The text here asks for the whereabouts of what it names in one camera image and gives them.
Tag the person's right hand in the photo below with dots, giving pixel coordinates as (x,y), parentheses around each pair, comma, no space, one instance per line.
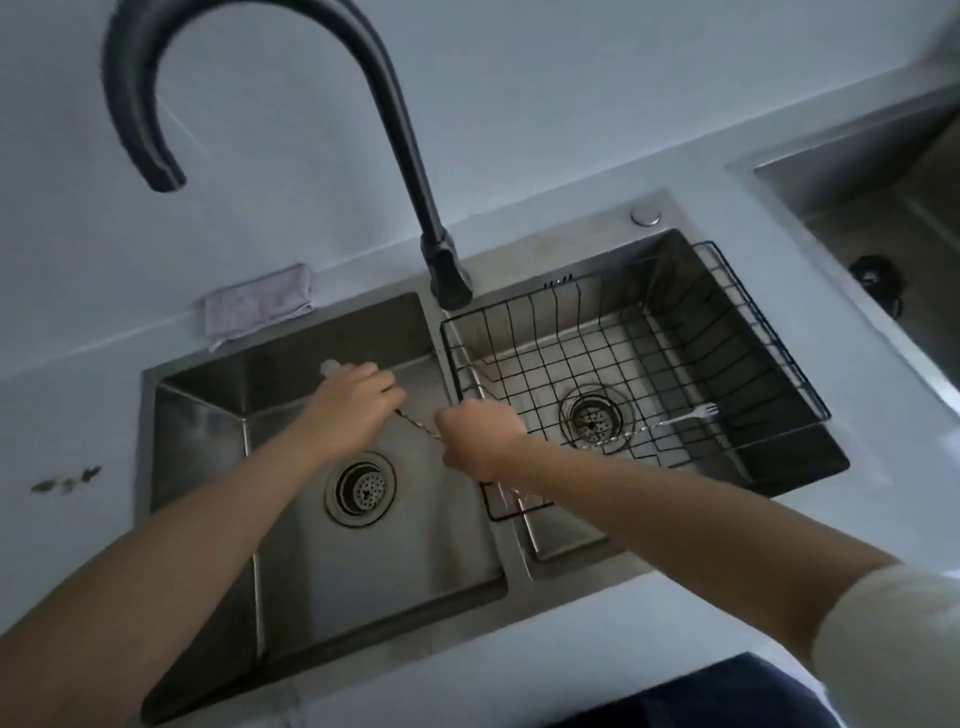
(484,435)

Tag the person's left hand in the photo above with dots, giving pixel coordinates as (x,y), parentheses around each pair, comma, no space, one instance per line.
(346,409)

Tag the person's right fingers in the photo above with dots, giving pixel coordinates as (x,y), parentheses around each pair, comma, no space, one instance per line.
(450,442)

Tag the person's left fingers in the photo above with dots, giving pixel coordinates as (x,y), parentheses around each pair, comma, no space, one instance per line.
(388,391)

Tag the person's left forearm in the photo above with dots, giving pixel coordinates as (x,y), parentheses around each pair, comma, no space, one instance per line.
(150,570)

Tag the person's right forearm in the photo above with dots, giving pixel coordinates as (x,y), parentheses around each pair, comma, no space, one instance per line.
(660,540)

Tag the round metal drain strainer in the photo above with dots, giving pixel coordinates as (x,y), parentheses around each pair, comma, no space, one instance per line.
(596,417)
(360,489)

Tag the purple folded cloth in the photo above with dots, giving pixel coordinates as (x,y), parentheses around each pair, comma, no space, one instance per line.
(259,304)

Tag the stainless steel double sink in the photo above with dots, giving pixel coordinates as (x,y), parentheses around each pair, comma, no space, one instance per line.
(375,585)

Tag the black curved faucet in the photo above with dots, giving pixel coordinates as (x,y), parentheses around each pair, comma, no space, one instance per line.
(390,97)

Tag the round metal sink cap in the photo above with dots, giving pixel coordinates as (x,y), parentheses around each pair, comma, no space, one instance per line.
(646,214)

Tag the dark debris bits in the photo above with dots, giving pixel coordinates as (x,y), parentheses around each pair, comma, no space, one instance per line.
(67,481)

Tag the dark trousers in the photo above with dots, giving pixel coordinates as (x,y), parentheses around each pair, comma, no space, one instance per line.
(697,697)

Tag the black round drain stopper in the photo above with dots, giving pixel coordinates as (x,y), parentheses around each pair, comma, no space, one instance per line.
(874,277)

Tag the white sleeve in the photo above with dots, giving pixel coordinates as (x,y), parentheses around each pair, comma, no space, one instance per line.
(900,645)

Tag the single stainless steel sink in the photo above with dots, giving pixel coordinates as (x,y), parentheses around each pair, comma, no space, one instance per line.
(900,202)

